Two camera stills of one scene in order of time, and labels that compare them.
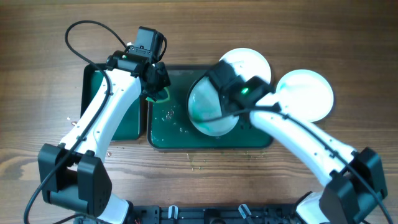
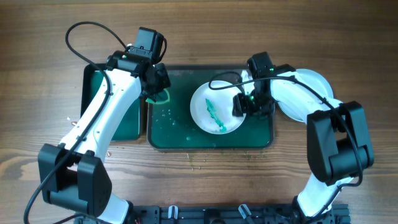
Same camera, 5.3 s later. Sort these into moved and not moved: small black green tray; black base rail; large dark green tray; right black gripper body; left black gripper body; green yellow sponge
Moved: right black gripper body
Not moved: small black green tray; green yellow sponge; left black gripper body; black base rail; large dark green tray
